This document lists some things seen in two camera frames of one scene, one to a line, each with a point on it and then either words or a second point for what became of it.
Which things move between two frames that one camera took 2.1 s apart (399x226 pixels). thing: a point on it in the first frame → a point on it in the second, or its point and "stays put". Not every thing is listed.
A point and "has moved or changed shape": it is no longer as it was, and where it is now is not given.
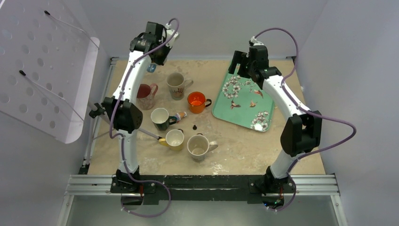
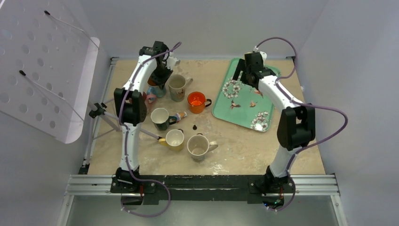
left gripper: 160,61 → 161,82
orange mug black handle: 197,102 stays put
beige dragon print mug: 198,146 stays put
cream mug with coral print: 177,85 stays put
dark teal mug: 161,119 stays put
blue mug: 151,68 has moved or changed shape
